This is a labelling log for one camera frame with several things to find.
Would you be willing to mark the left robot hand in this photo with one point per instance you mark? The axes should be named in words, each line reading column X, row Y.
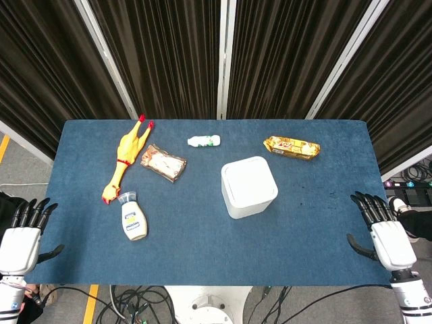
column 18, row 241

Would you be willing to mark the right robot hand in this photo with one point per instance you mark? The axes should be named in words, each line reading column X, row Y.
column 391, row 241

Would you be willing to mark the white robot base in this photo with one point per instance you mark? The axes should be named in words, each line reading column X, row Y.
column 208, row 305

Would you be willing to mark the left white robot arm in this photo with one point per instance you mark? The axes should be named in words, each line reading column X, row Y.
column 10, row 298

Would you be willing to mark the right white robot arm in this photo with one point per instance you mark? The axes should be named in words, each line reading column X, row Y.
column 412, row 295

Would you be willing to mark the white square container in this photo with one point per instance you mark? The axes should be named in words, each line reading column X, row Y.
column 248, row 186

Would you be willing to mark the white shoe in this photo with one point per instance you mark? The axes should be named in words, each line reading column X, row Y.
column 398, row 204

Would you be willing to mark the black power strip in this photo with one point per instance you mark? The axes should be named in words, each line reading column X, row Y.
column 406, row 184

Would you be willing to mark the cream squeeze sauce bottle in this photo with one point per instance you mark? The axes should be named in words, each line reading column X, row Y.
column 133, row 217

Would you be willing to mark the yellow rubber chicken toy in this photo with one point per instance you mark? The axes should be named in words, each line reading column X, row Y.
column 125, row 158

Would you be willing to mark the golden biscuit packet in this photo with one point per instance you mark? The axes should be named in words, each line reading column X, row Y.
column 292, row 147

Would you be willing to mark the brown clear snack packet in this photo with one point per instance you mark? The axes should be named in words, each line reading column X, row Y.
column 163, row 162

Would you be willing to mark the blue table mat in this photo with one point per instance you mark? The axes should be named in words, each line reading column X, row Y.
column 209, row 236

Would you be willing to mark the small white green bottle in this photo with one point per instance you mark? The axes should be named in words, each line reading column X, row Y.
column 204, row 140

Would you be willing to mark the black pleated curtain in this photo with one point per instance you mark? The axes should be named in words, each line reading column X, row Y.
column 168, row 54

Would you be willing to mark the white curtain frame post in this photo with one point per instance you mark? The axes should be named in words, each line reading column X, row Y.
column 341, row 57
column 223, row 57
column 104, row 54

